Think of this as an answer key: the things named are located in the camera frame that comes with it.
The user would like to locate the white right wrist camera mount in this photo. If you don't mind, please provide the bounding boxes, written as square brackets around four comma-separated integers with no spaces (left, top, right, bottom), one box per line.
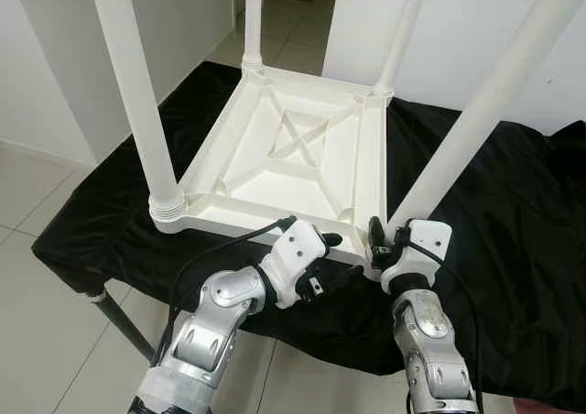
[380,219,452,291]

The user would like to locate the white plastic table leg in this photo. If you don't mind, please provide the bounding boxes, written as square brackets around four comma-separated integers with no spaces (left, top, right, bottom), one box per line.
[374,0,431,96]
[241,0,266,71]
[385,0,586,241]
[87,0,184,227]

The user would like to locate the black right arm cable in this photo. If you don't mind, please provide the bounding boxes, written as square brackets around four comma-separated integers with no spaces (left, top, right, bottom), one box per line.
[394,235,486,406]

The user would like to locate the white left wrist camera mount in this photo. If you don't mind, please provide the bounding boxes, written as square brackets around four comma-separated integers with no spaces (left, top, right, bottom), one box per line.
[261,219,332,310]

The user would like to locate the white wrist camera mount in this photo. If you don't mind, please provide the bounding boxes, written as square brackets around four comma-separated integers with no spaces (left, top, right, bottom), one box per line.
[380,219,452,291]
[261,219,332,310]

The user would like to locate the red chair seat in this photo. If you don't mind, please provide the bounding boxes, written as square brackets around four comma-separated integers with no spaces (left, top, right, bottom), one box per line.
[513,396,586,414]

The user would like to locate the white plastic table top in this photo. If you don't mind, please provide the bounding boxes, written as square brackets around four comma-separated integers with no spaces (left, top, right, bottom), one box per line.
[149,61,396,280]

